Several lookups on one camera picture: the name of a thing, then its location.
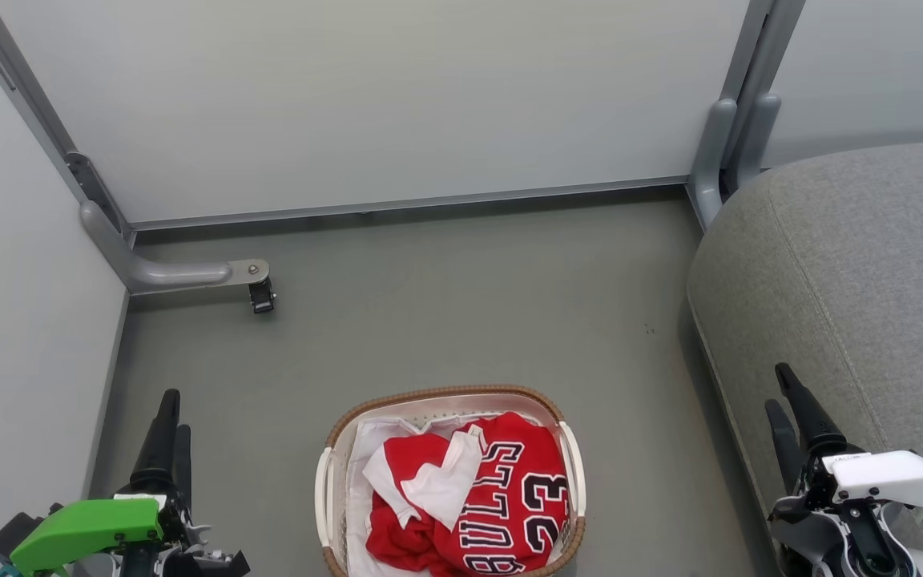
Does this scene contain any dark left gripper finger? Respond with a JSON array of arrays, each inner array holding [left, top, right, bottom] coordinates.
[[174, 425, 193, 514], [129, 389, 182, 493]]

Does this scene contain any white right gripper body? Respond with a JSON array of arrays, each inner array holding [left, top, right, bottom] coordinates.
[[804, 450, 923, 523]]

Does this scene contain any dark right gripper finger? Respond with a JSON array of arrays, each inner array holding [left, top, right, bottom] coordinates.
[[764, 399, 807, 494], [776, 363, 860, 462]]

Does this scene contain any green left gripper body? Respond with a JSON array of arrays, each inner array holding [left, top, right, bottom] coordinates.
[[10, 495, 212, 575]]

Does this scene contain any red basketball jersey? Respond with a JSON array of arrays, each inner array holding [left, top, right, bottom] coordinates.
[[365, 412, 571, 577]]

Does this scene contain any grey fabric sofa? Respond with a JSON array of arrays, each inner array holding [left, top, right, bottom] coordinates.
[[686, 140, 923, 577]]

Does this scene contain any white woven-rim laundry basket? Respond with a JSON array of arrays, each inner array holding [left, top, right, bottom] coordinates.
[[315, 385, 587, 577]]

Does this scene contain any long grey partition foot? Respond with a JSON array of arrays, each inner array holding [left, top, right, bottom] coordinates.
[[79, 200, 271, 296]]

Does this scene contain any black caster wheel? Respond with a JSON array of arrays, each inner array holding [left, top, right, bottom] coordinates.
[[248, 276, 277, 315]]

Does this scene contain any white cloth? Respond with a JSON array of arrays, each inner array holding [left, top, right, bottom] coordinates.
[[346, 414, 488, 577]]

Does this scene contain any short grey partition foot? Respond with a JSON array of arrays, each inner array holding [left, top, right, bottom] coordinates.
[[737, 93, 782, 190], [689, 98, 740, 231]]

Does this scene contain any grey partition base rail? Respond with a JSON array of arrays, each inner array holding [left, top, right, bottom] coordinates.
[[128, 176, 691, 234]]

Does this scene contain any grey partition post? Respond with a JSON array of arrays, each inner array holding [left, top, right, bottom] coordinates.
[[0, 0, 135, 241], [719, 0, 807, 161]]

